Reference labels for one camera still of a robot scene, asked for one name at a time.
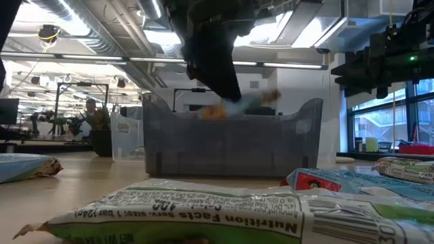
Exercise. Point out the black monitor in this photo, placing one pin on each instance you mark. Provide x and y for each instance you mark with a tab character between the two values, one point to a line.
8	112

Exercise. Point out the black dome camera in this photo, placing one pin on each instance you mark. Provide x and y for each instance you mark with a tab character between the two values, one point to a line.
322	51

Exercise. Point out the black aluminium rig frame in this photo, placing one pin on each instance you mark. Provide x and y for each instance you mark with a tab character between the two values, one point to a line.
8	17

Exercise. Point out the round clear woven coaster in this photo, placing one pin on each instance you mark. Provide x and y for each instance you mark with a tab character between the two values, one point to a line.
344	159

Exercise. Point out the white and blue granola bar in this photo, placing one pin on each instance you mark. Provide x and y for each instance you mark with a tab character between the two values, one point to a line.
237	106

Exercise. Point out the dark grey plastic bin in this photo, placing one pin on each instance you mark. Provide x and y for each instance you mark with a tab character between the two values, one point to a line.
230	149

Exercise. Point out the white and green granola bar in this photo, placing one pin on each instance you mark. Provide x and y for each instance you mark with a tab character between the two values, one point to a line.
203	217

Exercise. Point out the clear plastic bin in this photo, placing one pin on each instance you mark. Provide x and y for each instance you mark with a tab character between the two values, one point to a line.
127	142

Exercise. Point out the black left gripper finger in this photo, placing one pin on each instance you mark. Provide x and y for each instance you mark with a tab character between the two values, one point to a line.
213	67

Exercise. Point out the long ceiling light bar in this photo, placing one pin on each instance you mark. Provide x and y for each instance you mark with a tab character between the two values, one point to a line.
95	57

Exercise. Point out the red box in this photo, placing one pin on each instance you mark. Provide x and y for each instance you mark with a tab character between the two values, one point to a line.
417	149

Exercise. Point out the black background robot arm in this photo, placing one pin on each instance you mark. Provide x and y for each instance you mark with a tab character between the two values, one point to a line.
54	122

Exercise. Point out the dark cylindrical container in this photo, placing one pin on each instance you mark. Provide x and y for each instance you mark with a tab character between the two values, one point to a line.
358	145

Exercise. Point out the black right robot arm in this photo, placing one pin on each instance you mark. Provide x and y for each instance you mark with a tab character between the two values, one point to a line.
427	20

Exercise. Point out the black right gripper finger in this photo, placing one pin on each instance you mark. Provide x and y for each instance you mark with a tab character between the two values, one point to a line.
356	70
354	84

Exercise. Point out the person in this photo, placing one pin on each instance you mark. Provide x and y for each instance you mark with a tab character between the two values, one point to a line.
90	105

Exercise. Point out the yellow-green container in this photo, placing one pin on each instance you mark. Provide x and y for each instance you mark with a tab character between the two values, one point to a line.
372	144

